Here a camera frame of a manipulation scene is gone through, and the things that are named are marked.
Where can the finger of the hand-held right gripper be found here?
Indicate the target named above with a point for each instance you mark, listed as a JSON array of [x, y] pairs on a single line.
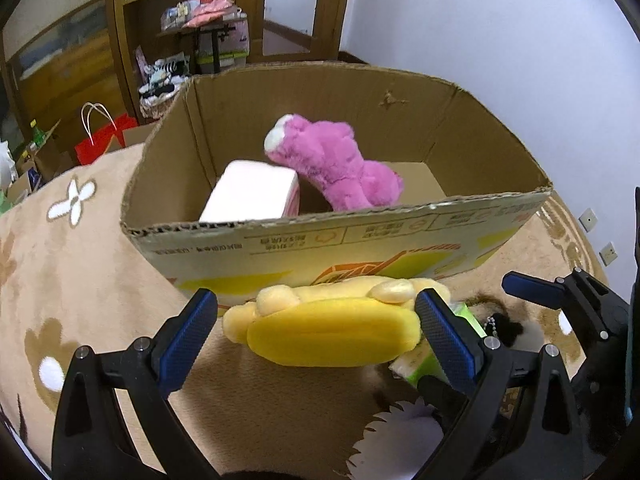
[[530, 287], [595, 390]]

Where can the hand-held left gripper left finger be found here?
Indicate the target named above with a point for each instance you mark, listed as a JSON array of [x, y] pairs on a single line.
[[192, 340]]

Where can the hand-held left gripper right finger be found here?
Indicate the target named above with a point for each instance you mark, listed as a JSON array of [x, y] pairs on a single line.
[[445, 335]]

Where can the yellow plush toy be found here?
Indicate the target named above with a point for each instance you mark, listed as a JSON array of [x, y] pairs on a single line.
[[325, 335]]

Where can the pink white cake plush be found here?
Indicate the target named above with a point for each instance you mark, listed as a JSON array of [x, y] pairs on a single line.
[[250, 190]]

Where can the large cardboard box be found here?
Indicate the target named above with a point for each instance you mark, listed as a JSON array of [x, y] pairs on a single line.
[[450, 125]]

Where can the pink plush bear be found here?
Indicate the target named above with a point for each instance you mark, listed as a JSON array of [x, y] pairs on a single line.
[[330, 160]]

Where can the green tissue packet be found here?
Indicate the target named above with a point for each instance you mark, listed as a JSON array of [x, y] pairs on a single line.
[[415, 365]]

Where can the beige flower blanket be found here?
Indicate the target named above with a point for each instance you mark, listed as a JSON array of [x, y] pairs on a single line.
[[100, 270]]

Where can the red gift bag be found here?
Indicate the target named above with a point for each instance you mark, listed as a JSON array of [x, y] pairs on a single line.
[[100, 146]]

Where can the small open cardboard box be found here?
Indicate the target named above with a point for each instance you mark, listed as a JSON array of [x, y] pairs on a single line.
[[47, 160]]

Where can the wicker basket of socks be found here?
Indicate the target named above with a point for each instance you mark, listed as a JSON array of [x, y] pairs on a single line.
[[162, 90]]

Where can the green bottle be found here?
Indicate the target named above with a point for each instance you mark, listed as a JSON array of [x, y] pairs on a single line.
[[37, 132]]

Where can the black folding table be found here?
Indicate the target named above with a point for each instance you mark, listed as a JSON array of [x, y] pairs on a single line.
[[215, 45]]

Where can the wooden cabinet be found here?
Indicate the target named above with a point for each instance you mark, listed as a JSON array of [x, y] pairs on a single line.
[[60, 70]]

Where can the wooden bookcase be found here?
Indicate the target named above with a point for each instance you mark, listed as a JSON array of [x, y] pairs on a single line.
[[120, 35]]

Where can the pink cushion pile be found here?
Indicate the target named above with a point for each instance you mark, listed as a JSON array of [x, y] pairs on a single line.
[[210, 14]]

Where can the wooden door frame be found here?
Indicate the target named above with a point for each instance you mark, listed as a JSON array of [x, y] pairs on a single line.
[[330, 10]]

